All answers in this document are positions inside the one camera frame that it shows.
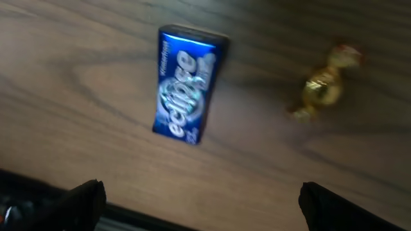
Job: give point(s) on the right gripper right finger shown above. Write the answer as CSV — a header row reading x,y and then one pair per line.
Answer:
x,y
324,210

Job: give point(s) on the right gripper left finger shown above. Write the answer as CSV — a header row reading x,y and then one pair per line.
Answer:
x,y
84,205

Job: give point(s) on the gold wrapped candy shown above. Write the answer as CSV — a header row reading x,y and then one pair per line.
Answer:
x,y
322,86

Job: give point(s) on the blue candy pack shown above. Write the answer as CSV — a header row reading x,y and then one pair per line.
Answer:
x,y
187,86

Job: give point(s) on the mounting rail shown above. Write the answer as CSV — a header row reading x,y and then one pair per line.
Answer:
x,y
22,202

